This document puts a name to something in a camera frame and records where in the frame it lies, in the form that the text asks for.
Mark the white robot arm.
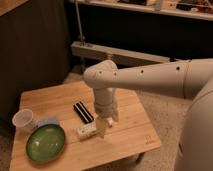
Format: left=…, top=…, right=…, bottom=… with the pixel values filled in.
left=84, top=59, right=213, bottom=171

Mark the white plastic bottle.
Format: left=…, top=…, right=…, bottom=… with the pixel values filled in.
left=76, top=118, right=114, bottom=141

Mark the vertical metal pole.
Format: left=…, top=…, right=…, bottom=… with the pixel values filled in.
left=74, top=0, right=85, bottom=45

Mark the wooden side table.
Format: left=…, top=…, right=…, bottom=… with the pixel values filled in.
left=10, top=82, right=161, bottom=171

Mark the blue sponge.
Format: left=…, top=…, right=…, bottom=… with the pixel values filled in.
left=37, top=117, right=60, bottom=127

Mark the clear plastic cup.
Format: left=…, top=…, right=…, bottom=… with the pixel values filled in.
left=12, top=109, right=37, bottom=132

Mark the upper white shelf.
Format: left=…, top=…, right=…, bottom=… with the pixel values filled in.
left=69, top=0, right=213, bottom=21

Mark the grey metal shelf rail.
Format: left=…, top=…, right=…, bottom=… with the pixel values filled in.
left=71, top=41, right=172, bottom=66

